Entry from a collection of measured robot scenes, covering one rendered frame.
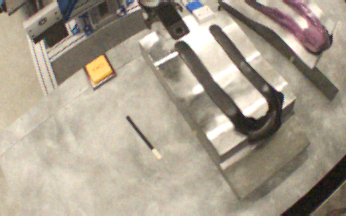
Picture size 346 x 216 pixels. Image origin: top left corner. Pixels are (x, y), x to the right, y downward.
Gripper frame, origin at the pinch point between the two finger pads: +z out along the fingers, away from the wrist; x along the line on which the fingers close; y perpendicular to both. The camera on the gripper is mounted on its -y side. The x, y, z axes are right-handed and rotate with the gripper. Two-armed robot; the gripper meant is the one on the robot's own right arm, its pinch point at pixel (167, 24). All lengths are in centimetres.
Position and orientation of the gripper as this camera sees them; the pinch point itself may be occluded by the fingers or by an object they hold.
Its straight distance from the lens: 117.4
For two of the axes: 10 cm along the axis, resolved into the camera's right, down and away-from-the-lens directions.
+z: 0.8, 1.4, 9.9
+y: -5.4, -8.3, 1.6
